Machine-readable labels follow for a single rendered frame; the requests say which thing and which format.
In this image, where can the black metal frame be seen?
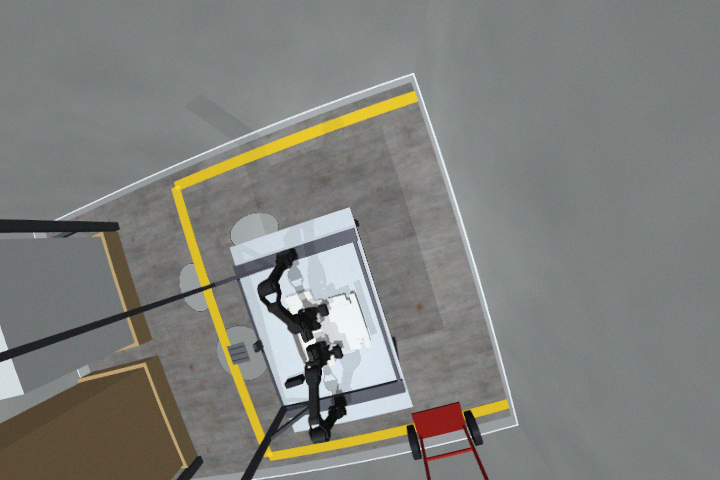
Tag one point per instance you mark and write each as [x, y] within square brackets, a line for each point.
[271, 434]

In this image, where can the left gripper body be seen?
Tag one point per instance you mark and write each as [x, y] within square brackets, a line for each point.
[323, 310]

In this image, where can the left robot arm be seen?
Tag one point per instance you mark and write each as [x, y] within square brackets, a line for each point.
[294, 324]

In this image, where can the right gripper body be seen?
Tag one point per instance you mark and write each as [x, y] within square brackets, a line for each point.
[338, 354]

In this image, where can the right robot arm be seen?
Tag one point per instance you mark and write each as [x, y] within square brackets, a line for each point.
[313, 380]

